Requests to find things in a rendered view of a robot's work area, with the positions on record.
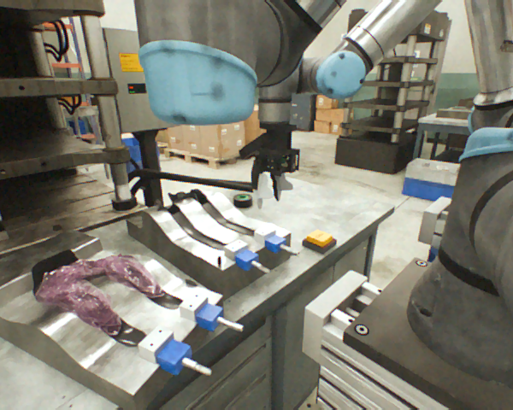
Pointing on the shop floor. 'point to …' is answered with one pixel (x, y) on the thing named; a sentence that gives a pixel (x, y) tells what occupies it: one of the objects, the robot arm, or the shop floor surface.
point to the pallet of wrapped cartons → (206, 143)
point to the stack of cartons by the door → (328, 116)
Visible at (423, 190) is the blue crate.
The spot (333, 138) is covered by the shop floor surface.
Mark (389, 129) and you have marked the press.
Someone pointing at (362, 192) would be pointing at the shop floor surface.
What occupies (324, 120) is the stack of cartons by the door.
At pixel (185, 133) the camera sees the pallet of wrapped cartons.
